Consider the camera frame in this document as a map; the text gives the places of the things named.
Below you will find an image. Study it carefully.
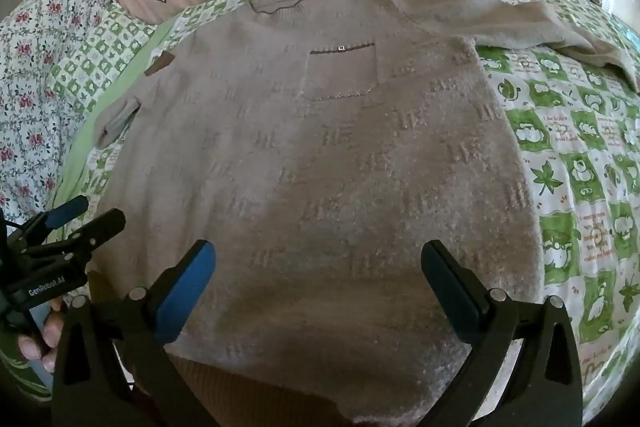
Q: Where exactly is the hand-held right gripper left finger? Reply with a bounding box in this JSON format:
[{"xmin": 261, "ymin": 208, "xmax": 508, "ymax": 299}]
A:
[{"xmin": 51, "ymin": 239, "xmax": 218, "ymax": 427}]

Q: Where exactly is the person's left hand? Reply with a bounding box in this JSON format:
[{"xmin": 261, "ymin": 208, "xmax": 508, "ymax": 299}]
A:
[{"xmin": 17, "ymin": 297, "xmax": 67, "ymax": 375}]

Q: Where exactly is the beige knit sweater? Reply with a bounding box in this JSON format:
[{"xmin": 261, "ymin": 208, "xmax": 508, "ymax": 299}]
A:
[{"xmin": 92, "ymin": 0, "xmax": 640, "ymax": 427}]

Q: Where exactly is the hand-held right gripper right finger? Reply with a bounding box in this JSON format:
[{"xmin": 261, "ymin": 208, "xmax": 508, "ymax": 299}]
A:
[{"xmin": 420, "ymin": 239, "xmax": 583, "ymax": 427}]

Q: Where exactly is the floral bed sheet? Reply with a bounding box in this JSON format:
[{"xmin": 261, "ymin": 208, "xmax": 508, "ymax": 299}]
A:
[{"xmin": 0, "ymin": 0, "xmax": 137, "ymax": 220}]

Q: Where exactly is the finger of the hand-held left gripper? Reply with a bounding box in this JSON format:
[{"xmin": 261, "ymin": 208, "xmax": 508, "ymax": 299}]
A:
[
  {"xmin": 20, "ymin": 194, "xmax": 90, "ymax": 239},
  {"xmin": 30, "ymin": 208, "xmax": 127, "ymax": 260}
]

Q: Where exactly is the green checkered blanket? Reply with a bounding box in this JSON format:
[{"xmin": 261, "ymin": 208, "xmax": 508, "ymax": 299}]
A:
[{"xmin": 0, "ymin": 0, "xmax": 640, "ymax": 427}]

